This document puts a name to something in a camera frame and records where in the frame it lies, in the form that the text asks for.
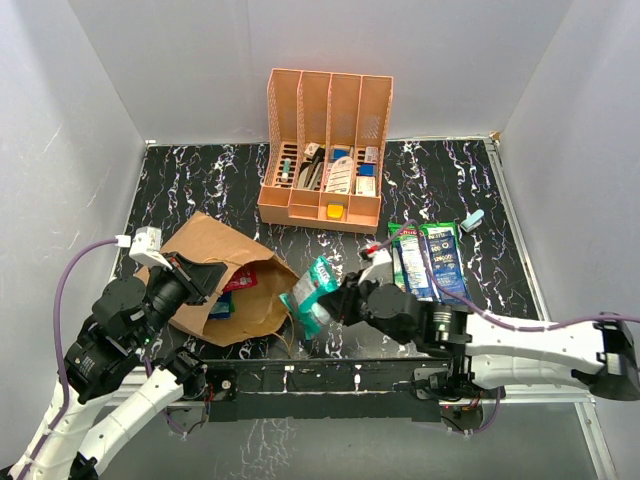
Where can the yellow sticky note block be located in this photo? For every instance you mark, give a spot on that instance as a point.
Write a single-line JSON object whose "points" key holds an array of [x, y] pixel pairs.
{"points": [[335, 211]]}

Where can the blue sea salt chips bag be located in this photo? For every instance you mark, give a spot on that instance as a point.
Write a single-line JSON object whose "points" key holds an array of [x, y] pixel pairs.
{"points": [[223, 308]]}

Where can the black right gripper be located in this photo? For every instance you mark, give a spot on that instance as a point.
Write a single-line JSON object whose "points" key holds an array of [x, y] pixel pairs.
{"points": [[351, 292]]}

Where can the teal candy snack bag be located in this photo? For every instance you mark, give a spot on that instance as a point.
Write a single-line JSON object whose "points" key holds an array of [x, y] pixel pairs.
{"points": [[302, 301]]}

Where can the green chips bag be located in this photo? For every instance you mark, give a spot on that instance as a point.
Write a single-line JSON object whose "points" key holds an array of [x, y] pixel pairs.
{"points": [[400, 250]]}

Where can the red small snack packet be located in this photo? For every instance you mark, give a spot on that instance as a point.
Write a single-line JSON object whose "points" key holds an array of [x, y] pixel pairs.
{"points": [[244, 277]]}

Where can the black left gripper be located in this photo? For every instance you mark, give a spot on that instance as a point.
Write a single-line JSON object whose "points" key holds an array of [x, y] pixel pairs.
{"points": [[200, 278]]}

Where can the brown paper bag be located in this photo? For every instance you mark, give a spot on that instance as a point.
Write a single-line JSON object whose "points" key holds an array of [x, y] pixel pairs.
{"points": [[258, 309]]}

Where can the orange plastic desk organizer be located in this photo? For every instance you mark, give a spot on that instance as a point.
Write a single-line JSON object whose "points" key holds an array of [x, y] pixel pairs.
{"points": [[314, 119]]}

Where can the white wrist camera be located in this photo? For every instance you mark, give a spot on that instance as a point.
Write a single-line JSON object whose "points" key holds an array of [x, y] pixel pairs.
{"points": [[380, 268], [145, 248]]}

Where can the white glue stick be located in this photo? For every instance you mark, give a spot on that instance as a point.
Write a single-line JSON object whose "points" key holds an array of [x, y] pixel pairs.
{"points": [[285, 170]]}

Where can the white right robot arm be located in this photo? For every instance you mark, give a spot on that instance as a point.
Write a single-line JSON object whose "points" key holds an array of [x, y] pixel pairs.
{"points": [[479, 356]]}

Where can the black mounting rail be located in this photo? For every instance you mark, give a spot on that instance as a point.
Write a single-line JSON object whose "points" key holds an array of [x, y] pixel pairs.
{"points": [[327, 389]]}

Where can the white label card pack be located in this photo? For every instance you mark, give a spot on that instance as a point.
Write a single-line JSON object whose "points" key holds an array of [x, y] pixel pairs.
{"points": [[339, 179]]}

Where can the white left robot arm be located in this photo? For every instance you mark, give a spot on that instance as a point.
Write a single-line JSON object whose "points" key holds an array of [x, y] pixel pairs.
{"points": [[70, 443]]}

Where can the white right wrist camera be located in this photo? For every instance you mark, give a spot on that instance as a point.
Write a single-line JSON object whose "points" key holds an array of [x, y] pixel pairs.
{"points": [[380, 268]]}

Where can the blue cookie snack bag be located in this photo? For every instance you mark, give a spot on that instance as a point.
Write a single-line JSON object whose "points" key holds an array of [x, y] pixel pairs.
{"points": [[435, 265]]}

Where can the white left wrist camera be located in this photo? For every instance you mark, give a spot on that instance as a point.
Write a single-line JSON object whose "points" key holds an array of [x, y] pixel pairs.
{"points": [[145, 248]]}

